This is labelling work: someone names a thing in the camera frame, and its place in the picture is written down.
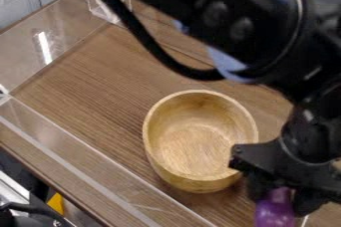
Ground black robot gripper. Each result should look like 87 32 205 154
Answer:
227 134 341 218

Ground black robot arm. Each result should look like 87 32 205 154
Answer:
102 0 341 216

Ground brown wooden bowl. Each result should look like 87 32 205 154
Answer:
143 90 258 193

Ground black cable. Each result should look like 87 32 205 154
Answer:
71 0 227 82

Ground black device with yellow label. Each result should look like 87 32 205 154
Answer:
0 199 77 227

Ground clear acrylic tray walls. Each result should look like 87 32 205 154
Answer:
0 0 341 227

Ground purple toy eggplant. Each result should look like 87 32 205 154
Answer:
254 187 294 227

